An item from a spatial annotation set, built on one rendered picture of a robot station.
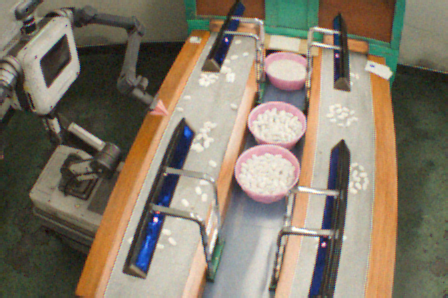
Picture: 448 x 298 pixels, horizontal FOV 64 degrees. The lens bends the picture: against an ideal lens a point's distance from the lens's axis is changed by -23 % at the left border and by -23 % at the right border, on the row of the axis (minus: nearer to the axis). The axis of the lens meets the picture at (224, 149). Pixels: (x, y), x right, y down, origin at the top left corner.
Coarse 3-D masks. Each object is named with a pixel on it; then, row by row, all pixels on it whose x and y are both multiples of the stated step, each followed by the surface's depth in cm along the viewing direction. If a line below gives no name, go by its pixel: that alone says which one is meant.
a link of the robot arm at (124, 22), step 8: (88, 8) 183; (88, 16) 182; (96, 16) 189; (104, 16) 195; (112, 16) 201; (120, 16) 207; (104, 24) 199; (112, 24) 203; (120, 24) 207; (128, 24) 211; (136, 24) 213; (128, 32) 217; (136, 32) 213
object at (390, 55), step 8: (192, 24) 262; (200, 24) 261; (208, 24) 260; (216, 32) 265; (264, 32) 256; (272, 32) 254; (280, 32) 252; (288, 32) 251; (296, 32) 249; (304, 32) 248; (312, 40) 251; (320, 40) 249; (376, 48) 240; (384, 48) 238; (384, 56) 242; (392, 56) 240; (392, 64) 245; (392, 72) 249; (392, 80) 254
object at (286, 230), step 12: (288, 192) 137; (300, 192) 135; (312, 192) 134; (324, 192) 133; (336, 192) 133; (288, 204) 141; (288, 216) 146; (288, 228) 125; (300, 228) 125; (312, 228) 124; (276, 252) 136; (276, 264) 141; (276, 276) 149
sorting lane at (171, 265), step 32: (224, 64) 241; (192, 96) 223; (224, 96) 222; (224, 128) 207; (160, 160) 196; (192, 160) 195; (192, 192) 184; (128, 224) 173; (192, 224) 173; (160, 256) 163; (192, 256) 163; (128, 288) 152; (160, 288) 153
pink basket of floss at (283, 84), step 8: (272, 56) 242; (280, 56) 243; (288, 56) 243; (296, 56) 242; (304, 64) 239; (272, 80) 232; (280, 80) 227; (296, 80) 225; (304, 80) 230; (280, 88) 234; (288, 88) 232; (296, 88) 233
